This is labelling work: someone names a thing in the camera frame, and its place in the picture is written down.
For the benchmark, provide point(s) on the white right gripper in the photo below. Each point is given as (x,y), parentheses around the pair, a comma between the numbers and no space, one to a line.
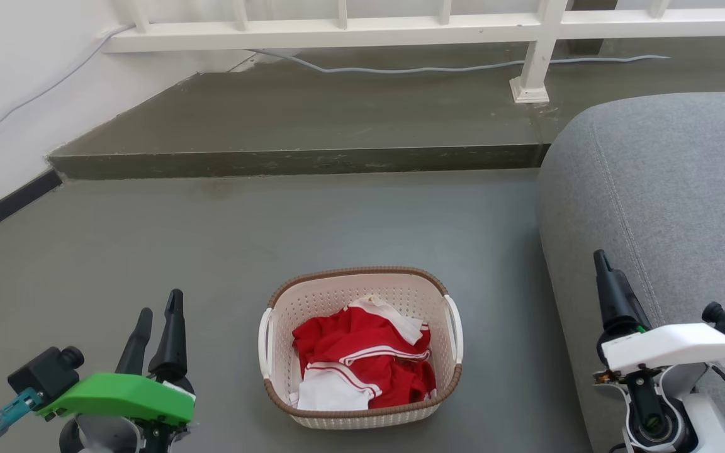
(671,346)

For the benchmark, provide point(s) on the black baseboard strip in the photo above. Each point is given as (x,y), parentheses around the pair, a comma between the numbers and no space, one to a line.
(10,204)

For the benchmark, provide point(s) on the grey fabric sofa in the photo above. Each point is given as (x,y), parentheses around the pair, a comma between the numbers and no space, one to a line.
(683,189)

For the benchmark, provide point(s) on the red white striped garment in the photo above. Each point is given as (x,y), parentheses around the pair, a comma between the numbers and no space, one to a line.
(362,340)

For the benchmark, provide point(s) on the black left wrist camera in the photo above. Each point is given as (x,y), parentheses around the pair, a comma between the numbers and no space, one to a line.
(44,374)

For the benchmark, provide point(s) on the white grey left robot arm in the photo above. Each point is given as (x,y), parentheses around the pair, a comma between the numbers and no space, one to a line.
(107,437)

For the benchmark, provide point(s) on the teal left camera connector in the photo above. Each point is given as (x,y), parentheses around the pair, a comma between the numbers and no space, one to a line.
(10,415)

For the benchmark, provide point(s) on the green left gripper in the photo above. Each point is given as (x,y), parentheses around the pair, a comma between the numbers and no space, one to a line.
(123,396)

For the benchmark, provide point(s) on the cream brown-rimmed laundry basket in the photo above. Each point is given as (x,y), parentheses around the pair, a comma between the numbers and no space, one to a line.
(337,296)

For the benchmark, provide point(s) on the white metal railing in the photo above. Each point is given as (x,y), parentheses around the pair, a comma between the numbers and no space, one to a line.
(337,26)

